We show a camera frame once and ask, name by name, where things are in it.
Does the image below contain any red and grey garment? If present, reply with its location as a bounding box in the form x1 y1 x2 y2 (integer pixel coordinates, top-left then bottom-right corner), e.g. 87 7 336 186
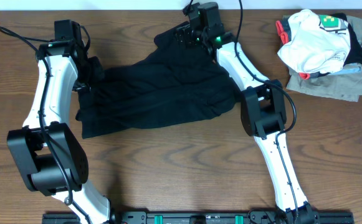
275 19 292 44

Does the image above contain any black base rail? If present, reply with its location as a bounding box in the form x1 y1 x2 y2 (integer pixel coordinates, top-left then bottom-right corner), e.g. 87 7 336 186
42 210 355 224

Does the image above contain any white printed t-shirt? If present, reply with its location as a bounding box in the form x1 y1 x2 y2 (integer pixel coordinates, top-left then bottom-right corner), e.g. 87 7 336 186
277 9 362 79

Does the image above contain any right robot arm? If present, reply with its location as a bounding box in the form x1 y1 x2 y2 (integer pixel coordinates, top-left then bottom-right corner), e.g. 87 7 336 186
176 1 320 223

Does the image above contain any light blue garment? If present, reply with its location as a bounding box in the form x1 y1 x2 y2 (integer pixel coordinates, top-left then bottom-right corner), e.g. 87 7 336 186
330 63 362 75

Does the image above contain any black t-shirt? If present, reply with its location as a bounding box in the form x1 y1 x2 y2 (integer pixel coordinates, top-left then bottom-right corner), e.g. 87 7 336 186
75 28 239 139

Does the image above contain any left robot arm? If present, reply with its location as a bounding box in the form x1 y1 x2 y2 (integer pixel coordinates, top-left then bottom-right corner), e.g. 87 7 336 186
7 19 115 223

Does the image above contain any olive khaki garment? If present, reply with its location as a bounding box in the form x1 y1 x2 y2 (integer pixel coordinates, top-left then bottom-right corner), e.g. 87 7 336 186
287 13 362 102

